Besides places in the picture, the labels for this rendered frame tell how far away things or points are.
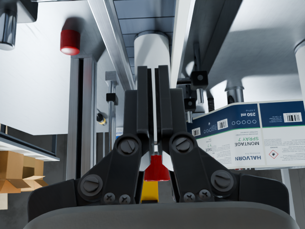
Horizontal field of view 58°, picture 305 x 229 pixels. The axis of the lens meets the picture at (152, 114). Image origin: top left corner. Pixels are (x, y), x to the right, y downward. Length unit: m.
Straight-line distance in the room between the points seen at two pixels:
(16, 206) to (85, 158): 4.87
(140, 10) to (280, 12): 0.18
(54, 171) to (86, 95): 4.67
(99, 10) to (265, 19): 0.26
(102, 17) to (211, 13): 0.28
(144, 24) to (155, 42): 0.03
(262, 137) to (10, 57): 0.56
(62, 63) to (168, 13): 0.33
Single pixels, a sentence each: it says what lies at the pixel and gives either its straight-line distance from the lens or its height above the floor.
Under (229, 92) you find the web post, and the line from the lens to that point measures 0.67.
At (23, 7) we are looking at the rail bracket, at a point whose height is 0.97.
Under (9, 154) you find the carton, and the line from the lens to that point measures 2.80.
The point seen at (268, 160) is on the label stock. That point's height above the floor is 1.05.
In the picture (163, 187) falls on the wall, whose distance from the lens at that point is 5.11.
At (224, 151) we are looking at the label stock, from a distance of 0.67.
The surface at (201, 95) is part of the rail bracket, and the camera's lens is 0.51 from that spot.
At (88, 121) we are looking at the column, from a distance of 0.54.
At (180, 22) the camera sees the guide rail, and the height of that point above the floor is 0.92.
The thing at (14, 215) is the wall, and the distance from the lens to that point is 5.40.
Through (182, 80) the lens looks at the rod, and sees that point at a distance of 0.52.
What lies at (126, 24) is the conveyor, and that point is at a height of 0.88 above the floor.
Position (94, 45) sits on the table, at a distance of 0.55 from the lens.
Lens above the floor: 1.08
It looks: 13 degrees down
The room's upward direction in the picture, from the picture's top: 178 degrees clockwise
